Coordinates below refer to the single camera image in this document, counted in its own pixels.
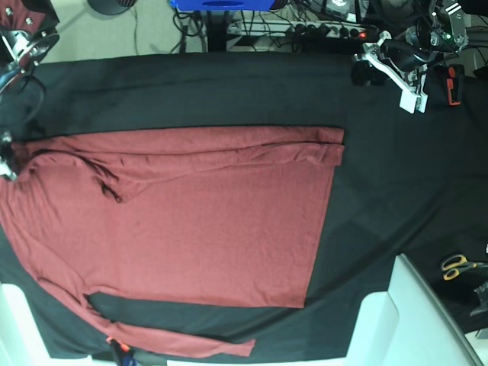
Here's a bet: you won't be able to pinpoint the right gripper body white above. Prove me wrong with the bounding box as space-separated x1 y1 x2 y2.
1 130 18 181

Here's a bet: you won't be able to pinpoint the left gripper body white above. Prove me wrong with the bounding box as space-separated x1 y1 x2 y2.
353 32 429 114

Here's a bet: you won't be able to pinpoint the red long-sleeve T-shirt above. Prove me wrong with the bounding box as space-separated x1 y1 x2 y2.
1 126 344 358

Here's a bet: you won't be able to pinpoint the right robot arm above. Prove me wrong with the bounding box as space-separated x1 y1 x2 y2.
1 1 59 123

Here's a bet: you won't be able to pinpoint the orange black clamp right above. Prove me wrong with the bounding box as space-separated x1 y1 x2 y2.
445 64 465 106

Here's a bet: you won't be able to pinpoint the white power strip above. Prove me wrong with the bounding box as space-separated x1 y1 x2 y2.
294 21 379 41

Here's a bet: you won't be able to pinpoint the black table cloth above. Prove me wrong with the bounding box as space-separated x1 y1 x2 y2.
1 53 487 364

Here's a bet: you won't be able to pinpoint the black table stand column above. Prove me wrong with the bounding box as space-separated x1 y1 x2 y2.
202 11 234 53

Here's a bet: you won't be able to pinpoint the white foam block left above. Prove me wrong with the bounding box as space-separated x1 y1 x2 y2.
0 281 95 366

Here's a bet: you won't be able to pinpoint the white foam block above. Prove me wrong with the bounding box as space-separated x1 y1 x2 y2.
344 254 483 366
0 281 95 366

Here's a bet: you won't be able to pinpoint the blue plastic box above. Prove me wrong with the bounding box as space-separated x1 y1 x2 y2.
169 0 274 11

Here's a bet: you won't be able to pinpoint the black crumpled bag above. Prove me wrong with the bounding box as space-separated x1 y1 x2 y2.
470 282 488 316

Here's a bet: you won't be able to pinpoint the orange blue clamp bottom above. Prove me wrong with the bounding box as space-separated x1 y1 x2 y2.
110 341 139 366

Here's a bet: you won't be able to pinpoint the white foam block right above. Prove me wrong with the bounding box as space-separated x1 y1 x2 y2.
344 254 483 366

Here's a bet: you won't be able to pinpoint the yellow-handled scissors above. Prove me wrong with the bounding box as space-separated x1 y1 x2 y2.
441 254 487 281

